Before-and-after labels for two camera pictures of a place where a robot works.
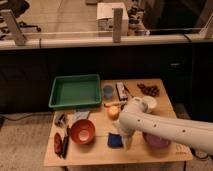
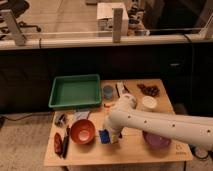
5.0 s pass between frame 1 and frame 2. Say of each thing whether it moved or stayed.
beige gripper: moved
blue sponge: moved
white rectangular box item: stayed
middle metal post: stayed
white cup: stayed
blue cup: stayed
